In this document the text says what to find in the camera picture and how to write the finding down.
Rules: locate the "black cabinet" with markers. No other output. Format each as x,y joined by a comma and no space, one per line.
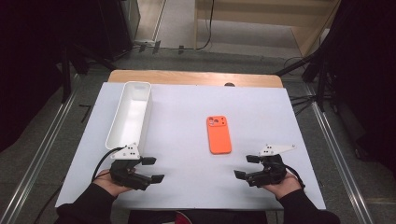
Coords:
115,28

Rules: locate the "light wooden shelf unit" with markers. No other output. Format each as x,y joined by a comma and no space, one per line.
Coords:
267,12

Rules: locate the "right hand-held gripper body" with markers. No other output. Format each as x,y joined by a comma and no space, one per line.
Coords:
272,171

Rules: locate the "orange phone case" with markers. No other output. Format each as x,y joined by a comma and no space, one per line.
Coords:
219,137

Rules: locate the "wooden table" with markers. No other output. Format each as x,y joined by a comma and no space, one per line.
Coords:
193,77

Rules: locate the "dark curtain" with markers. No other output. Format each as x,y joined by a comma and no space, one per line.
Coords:
370,77
28,62

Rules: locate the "person's dark trousers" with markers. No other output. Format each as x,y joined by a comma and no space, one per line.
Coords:
224,217

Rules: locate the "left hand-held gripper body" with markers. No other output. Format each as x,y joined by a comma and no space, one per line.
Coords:
126,174

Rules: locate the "black tripod stand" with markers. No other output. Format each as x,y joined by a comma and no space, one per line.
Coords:
320,77

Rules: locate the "white board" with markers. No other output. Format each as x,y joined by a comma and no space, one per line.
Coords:
186,174

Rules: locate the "white plastic storage box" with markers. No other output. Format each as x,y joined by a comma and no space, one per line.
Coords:
130,118

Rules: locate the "red rounded item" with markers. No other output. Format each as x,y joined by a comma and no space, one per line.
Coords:
183,218

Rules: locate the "person's left hand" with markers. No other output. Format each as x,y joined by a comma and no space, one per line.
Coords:
107,182

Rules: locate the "metal floor rail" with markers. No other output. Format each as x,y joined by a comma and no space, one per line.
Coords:
37,155
339,155

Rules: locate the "black metal stand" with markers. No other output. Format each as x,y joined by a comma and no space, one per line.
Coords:
66,77

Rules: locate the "person's right hand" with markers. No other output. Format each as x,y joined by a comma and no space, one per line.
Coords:
286,186

